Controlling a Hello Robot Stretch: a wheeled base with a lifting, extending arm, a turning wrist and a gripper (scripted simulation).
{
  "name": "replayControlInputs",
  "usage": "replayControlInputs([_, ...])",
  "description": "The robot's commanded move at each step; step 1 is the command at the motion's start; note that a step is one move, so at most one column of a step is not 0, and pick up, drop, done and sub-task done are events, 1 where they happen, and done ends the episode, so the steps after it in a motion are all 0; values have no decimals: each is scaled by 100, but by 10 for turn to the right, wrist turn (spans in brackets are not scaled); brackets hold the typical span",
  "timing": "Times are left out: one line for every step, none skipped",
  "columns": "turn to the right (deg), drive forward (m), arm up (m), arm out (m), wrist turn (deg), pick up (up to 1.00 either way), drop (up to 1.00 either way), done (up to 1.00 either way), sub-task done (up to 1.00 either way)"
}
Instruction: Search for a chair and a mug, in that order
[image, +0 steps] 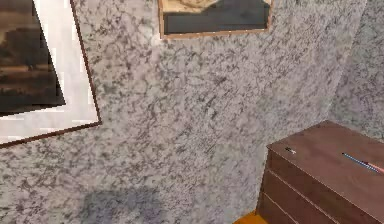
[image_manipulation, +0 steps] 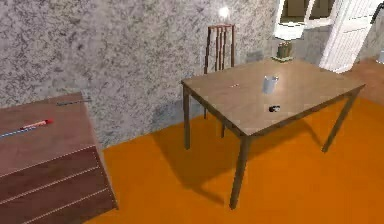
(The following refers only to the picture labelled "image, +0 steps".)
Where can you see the light wood framed picture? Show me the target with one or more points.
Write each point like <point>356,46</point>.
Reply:
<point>216,18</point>

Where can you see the blue pencil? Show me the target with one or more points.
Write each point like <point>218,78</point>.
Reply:
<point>363,163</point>

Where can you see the small dark metal object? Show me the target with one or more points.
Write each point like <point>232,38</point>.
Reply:
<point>290,150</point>

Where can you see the brown wooden chest of drawers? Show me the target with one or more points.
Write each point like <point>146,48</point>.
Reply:
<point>320,176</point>

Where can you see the white-matted dark framed picture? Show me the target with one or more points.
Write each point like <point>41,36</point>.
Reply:
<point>70,83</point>

